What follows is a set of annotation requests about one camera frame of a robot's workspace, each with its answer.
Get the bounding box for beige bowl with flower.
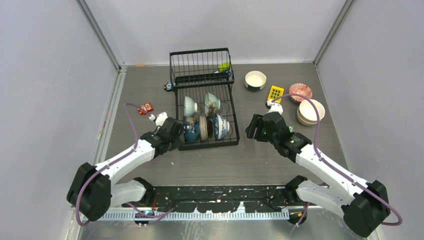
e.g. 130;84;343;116
298;99;326;123

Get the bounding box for red white patterned bowl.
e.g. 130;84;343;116
288;83;313;104

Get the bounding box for teal bowl white inside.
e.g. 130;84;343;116
244;70;267;92

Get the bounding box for white blue floral bowl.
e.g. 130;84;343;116
213;114;230;140

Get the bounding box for black wire dish rack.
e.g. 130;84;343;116
169;47;240;151

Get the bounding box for beige bowl with brown markings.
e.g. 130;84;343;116
296;110;318;126

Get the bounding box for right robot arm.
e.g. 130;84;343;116
245;112;391;238

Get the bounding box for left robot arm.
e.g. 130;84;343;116
66;113;183;222

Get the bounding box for dark blue glazed bowl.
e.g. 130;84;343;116
183;116;200;143

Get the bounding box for light blue dotted bowl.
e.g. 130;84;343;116
183;96;198;117

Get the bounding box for brown patterned band bowl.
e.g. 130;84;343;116
198;116;214;141

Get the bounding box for yellow window toy block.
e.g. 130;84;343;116
267;85;285;100

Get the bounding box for small red flower toy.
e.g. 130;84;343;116
138;102;154;115

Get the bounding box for pale green ceramic bowl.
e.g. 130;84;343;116
204;92;221;117

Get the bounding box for green blue toy car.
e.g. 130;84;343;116
212;61;232;81

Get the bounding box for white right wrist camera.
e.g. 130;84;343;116
265;99;284;115

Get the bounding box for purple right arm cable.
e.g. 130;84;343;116
268;93;404;229

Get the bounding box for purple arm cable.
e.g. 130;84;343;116
75;102;176;227
268;93;404;229

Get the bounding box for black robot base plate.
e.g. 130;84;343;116
131;185;306;213

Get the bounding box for perforated metal rail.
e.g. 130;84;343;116
98;207;290;221

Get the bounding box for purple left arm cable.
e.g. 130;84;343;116
75;102;176;227

